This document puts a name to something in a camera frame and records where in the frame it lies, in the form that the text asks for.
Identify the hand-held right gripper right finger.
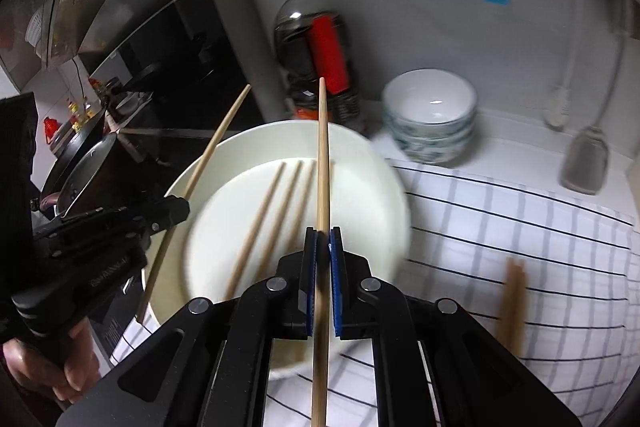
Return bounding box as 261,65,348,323
327,226,583,427

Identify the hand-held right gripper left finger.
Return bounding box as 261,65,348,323
55,227,321,427

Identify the black range hood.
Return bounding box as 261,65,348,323
0,0,281,132

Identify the white checkered cloth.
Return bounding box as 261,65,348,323
107,159,636,427

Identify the yellow cap condiment bottle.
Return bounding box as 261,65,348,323
65,97,101,132

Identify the black wok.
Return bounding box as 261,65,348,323
42,107,108,202

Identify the white dish brush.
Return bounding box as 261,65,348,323
542,0,588,130

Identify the bundle of wooden chopsticks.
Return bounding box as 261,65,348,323
492,257,528,353

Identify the person's left hand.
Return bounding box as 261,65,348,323
0,322,103,405

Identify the soy sauce bottle red cap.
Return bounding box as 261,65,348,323
272,0,363,132

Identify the white round tray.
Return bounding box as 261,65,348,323
142,121,413,380

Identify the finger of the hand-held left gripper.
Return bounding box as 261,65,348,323
32,196,191,264

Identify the metal spatula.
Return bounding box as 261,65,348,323
559,0,631,196

